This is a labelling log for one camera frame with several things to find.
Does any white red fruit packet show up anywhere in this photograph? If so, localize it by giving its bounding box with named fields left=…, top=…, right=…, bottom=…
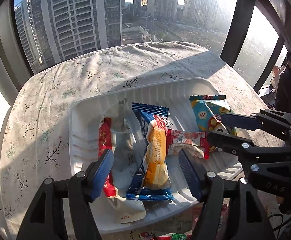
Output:
left=166, top=129, right=210, bottom=159

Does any blue panda chips bag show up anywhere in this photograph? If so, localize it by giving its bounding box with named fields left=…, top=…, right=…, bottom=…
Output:
left=189, top=94, right=237, bottom=135

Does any blue bread snack packet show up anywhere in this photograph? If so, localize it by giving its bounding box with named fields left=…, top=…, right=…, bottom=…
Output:
left=126, top=102, right=174, bottom=201

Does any red white snack bag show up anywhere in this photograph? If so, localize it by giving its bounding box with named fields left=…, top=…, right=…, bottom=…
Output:
left=98, top=98, right=146, bottom=224

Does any pink snack packet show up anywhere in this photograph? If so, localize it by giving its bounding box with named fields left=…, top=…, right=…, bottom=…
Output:
left=192, top=203, right=228, bottom=239

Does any green red snack packet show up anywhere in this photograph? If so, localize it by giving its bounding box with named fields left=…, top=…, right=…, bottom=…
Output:
left=139, top=232, right=191, bottom=240

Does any white plastic tray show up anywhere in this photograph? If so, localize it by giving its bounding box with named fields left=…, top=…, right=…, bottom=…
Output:
left=68, top=77, right=251, bottom=235

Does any floral tablecloth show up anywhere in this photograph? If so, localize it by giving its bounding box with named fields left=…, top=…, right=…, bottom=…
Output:
left=0, top=42, right=265, bottom=239

